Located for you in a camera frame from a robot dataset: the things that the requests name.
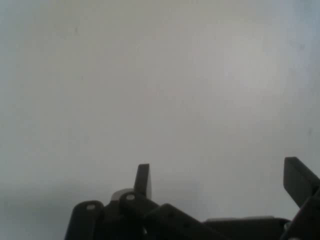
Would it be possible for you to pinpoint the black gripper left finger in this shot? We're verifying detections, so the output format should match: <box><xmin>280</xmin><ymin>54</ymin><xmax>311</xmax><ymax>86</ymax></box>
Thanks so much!
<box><xmin>64</xmin><ymin>163</ymin><xmax>227</xmax><ymax>240</ymax></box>

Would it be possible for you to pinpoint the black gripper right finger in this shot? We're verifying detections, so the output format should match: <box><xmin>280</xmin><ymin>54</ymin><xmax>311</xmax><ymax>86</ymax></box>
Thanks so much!
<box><xmin>279</xmin><ymin>156</ymin><xmax>320</xmax><ymax>240</ymax></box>

